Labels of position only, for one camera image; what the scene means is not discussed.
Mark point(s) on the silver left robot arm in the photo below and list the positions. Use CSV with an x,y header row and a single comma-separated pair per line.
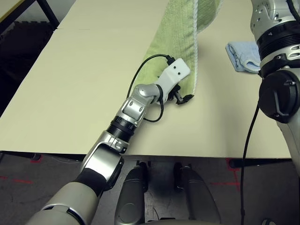
x,y
136,105

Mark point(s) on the grey robot leg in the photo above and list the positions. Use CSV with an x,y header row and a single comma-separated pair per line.
x,y
130,194
199,194

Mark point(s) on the light blue folded towel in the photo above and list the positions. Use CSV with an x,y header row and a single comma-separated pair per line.
x,y
243,54

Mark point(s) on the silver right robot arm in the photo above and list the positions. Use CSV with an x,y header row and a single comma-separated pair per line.
x,y
279,93

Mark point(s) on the grey robot left leg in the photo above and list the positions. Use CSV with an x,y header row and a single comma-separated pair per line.
x,y
130,194

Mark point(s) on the black metal table frame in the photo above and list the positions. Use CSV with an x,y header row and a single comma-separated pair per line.
x,y
48,12

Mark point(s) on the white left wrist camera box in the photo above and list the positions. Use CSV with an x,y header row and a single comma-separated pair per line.
x,y
174,72

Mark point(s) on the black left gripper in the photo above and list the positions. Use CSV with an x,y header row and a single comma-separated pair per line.
x,y
178,96

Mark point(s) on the grey robot right leg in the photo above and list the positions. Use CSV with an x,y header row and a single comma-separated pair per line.
x,y
199,194

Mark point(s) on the beige robot torso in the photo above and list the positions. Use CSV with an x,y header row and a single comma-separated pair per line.
x,y
164,222

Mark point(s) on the black foam floor mat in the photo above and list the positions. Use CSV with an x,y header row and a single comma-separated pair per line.
x,y
21,51

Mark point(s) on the grey bystander shoe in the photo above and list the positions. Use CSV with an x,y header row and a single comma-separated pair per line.
x,y
267,222

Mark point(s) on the green terry towel white trim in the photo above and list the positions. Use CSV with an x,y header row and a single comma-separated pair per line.
x,y
178,47

